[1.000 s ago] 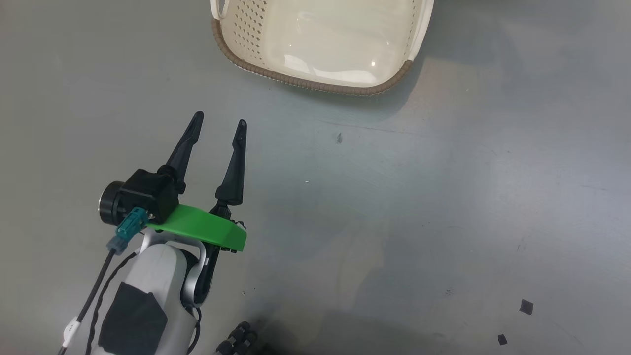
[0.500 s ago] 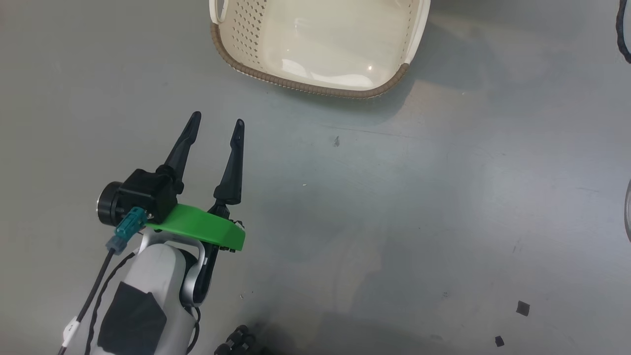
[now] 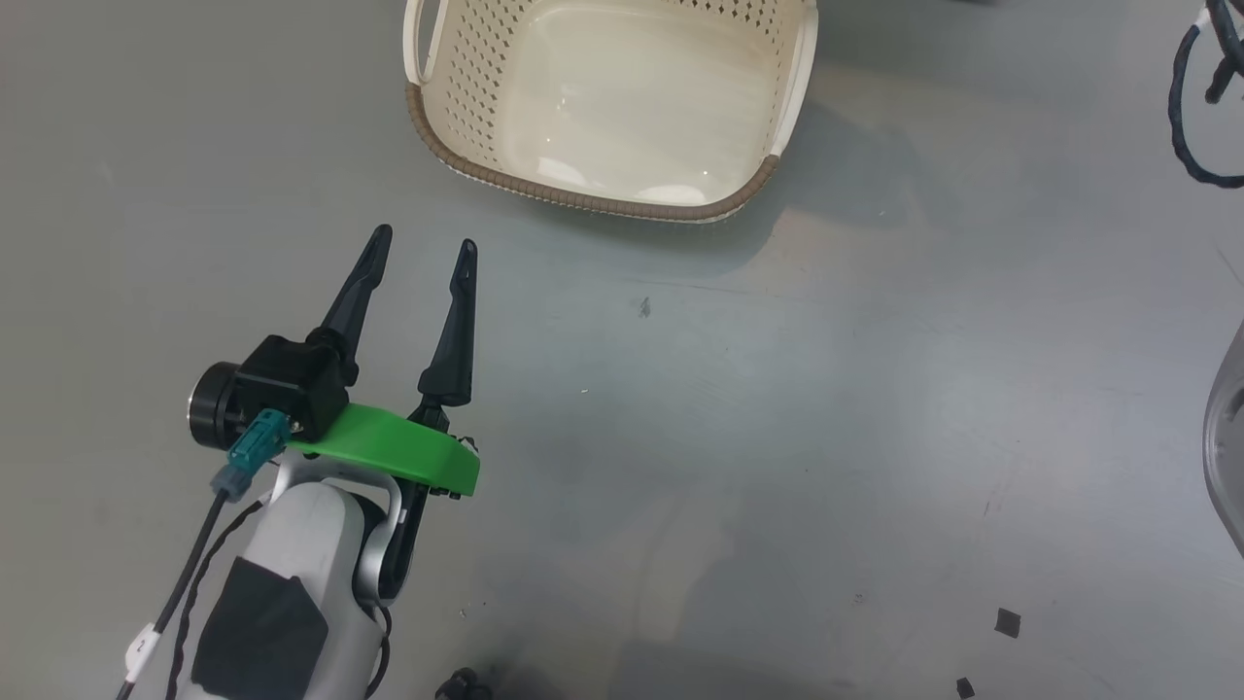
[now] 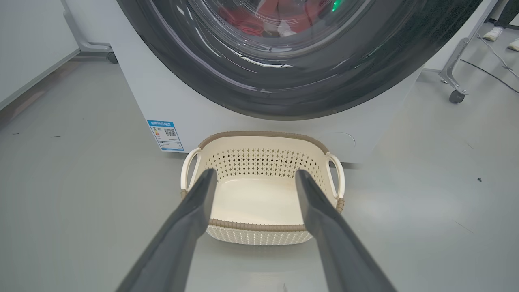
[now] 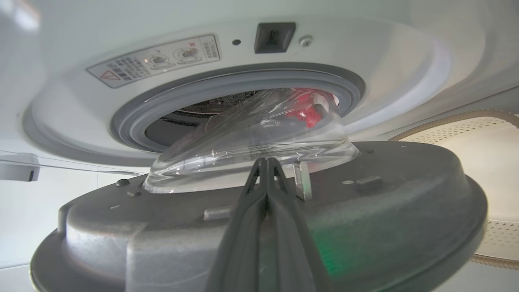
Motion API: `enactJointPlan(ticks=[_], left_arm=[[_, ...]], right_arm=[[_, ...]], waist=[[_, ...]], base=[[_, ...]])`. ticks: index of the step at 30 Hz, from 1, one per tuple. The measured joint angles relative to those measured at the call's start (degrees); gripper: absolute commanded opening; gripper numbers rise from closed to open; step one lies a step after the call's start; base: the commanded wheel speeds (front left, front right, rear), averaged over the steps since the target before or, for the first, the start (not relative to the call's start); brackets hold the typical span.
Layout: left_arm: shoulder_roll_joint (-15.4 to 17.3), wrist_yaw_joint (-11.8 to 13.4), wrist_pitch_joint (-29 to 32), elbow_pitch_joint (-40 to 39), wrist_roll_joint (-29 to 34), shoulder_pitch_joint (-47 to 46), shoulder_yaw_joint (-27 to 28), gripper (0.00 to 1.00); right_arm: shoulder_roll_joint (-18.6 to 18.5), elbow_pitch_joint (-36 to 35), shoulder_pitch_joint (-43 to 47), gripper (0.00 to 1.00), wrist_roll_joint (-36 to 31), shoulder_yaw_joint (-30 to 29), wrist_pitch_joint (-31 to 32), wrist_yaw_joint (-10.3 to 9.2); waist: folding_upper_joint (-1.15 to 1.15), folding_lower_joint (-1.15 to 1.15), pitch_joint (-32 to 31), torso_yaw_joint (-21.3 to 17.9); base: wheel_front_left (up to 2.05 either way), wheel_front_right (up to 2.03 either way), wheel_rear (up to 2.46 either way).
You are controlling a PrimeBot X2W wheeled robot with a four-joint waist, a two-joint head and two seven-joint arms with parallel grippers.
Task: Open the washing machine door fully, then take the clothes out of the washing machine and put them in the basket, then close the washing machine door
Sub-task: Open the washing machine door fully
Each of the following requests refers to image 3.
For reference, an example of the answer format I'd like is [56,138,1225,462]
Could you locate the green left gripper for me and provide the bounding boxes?
[287,224,481,599]

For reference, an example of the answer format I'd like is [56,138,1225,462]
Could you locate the cream perforated laundry basket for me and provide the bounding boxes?
[402,0,820,226]

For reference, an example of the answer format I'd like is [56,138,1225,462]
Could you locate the grey rounded machine part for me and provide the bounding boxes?
[1202,321,1244,562]

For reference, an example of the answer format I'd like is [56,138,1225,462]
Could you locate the small black object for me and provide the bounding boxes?
[435,668,494,700]

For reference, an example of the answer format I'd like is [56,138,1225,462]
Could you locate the left black cable teal connector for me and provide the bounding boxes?
[115,408,294,700]

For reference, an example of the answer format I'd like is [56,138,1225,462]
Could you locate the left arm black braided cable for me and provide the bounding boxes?
[163,498,269,700]

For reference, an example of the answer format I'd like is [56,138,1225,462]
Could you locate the black braided cable loop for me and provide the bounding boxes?
[1166,0,1244,191]

